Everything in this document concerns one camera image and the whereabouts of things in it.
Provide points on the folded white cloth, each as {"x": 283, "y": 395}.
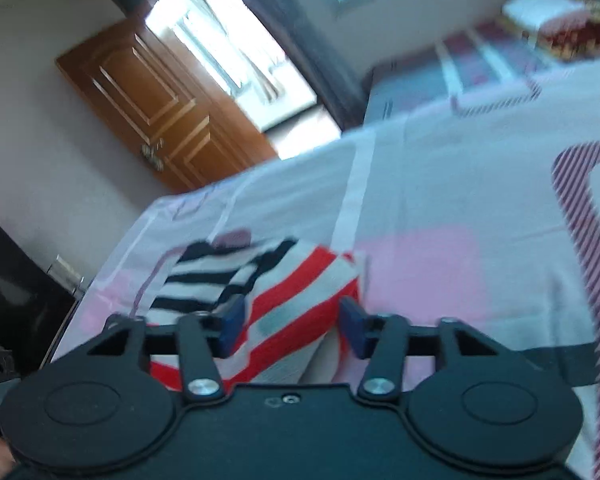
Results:
{"x": 547, "y": 17}

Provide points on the black device at left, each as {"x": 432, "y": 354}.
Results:
{"x": 34, "y": 311}

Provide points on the metal door handle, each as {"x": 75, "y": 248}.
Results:
{"x": 149, "y": 152}

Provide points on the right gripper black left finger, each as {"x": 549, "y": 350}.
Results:
{"x": 113, "y": 397}

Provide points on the brown wooden door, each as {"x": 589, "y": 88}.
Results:
{"x": 145, "y": 88}

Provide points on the red black white striped sweater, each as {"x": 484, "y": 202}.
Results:
{"x": 292, "y": 290}

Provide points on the white patterned bed sheet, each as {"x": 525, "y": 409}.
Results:
{"x": 484, "y": 208}

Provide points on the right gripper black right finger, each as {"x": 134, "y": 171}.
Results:
{"x": 469, "y": 399}

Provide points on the grey curtain left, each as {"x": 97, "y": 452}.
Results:
{"x": 320, "y": 65}

